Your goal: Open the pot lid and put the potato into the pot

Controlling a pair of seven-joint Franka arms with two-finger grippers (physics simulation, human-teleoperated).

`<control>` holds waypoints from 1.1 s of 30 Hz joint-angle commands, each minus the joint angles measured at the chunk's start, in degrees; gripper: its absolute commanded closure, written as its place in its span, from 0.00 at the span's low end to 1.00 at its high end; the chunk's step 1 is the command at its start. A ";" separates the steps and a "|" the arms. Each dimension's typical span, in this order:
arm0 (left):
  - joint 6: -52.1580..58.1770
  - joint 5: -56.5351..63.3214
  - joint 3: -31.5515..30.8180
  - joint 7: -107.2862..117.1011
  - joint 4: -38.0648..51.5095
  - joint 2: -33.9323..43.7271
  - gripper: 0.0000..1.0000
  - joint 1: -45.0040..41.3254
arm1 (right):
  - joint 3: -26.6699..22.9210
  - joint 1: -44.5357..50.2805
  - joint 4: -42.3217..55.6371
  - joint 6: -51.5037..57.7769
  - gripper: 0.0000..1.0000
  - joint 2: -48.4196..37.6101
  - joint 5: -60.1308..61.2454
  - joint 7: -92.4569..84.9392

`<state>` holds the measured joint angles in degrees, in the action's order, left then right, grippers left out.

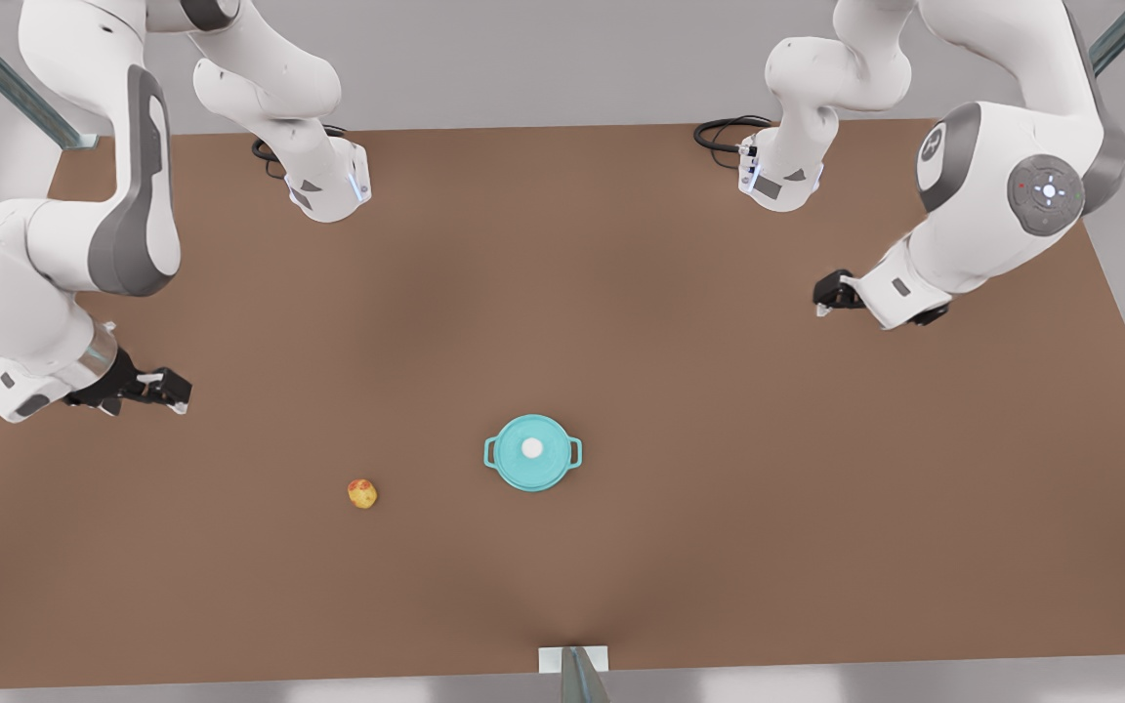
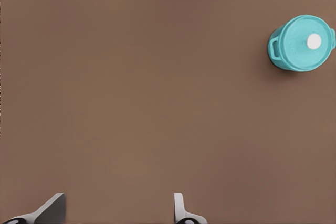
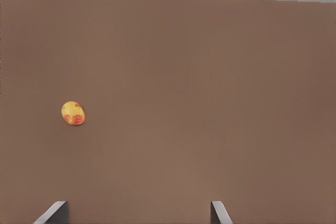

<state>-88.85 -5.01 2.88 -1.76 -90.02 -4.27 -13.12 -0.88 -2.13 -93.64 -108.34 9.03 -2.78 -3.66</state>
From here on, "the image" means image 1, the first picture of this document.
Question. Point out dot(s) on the teal lid with white knob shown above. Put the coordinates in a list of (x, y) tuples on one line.
[(533, 449)]

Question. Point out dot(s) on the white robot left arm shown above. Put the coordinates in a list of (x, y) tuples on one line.
[(992, 205)]

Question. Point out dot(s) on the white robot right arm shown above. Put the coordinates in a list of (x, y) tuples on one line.
[(55, 244)]

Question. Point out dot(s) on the yellow potato with red spots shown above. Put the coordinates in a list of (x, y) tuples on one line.
[(362, 494)]

